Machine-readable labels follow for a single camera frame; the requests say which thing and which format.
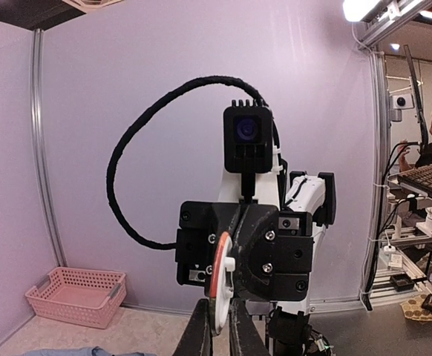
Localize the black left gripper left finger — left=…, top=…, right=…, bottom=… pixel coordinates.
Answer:
left=172, top=299, right=212, bottom=356

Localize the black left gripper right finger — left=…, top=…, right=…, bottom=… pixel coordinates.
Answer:
left=229, top=299, right=270, bottom=356

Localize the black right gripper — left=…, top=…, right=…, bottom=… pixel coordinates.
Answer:
left=175, top=201, right=314, bottom=301

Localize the orange round brooch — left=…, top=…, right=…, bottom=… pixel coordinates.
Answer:
left=209, top=231, right=236, bottom=337

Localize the light blue printed t-shirt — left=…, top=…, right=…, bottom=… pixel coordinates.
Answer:
left=22, top=346, right=117, bottom=356

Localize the pink plastic basket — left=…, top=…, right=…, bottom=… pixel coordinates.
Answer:
left=25, top=267, right=126, bottom=329

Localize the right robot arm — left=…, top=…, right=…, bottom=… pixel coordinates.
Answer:
left=174, top=172, right=336, bottom=355

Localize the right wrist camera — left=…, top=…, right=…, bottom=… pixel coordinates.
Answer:
left=217, top=100, right=283, bottom=208

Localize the right aluminium corner post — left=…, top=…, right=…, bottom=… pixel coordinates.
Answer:
left=359, top=50, right=390, bottom=312

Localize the aluminium corner post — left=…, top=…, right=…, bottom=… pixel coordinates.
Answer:
left=30, top=29, right=68, bottom=267
left=359, top=50, right=390, bottom=312

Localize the black right camera cable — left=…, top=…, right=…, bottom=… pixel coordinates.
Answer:
left=105, top=75, right=269, bottom=251

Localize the left aluminium corner post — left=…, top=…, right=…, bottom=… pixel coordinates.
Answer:
left=30, top=29, right=68, bottom=267

